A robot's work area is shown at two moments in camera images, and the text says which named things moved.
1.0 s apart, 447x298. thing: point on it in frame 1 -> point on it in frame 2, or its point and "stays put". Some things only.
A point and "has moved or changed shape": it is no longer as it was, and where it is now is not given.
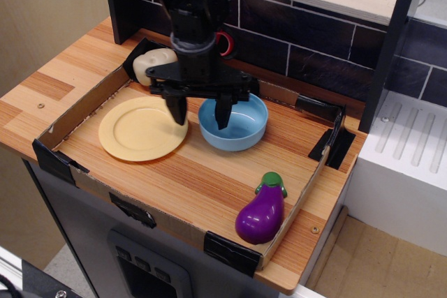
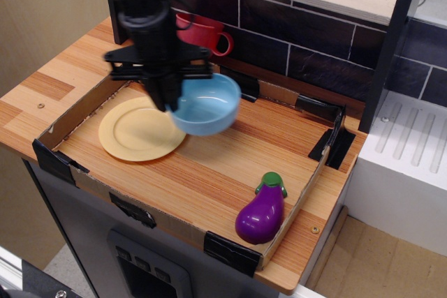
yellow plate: [141, 129] stays put
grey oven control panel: [141, 271] stays put
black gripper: [199, 75] -> [156, 57]
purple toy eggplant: [260, 217] stays put
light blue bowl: [248, 120] has moved or changed shape
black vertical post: [385, 65] stays put
